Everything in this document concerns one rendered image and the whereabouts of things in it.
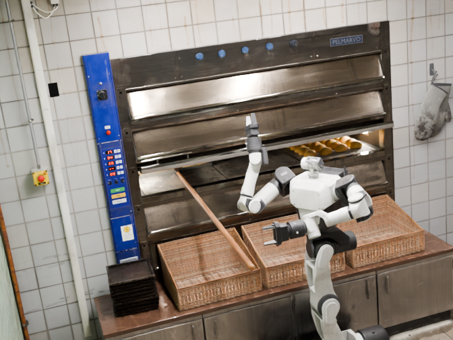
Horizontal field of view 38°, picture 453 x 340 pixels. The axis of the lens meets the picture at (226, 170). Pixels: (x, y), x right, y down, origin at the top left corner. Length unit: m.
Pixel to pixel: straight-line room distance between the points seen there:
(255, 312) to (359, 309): 0.75
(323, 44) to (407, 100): 0.79
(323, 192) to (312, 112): 1.12
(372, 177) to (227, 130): 1.18
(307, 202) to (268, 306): 0.90
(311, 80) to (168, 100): 1.00
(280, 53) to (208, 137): 0.73
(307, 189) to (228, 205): 1.02
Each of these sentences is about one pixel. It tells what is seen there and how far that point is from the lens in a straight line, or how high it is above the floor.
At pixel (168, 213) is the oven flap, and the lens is 4.43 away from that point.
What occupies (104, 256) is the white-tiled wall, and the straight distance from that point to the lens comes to 4.44.
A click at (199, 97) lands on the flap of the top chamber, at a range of 4.28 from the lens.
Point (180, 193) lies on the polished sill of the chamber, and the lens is 4.40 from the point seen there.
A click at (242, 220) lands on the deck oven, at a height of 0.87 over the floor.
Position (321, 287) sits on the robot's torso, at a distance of 3.90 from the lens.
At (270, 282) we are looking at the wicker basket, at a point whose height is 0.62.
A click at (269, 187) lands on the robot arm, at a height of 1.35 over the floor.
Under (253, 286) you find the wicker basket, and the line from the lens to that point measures 4.23.
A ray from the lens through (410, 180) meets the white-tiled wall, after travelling 5.10.
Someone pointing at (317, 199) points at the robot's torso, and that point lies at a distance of 3.60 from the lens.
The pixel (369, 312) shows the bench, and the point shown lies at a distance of 4.63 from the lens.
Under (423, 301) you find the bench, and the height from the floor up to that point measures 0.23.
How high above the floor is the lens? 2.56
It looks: 17 degrees down
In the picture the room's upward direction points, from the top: 6 degrees counter-clockwise
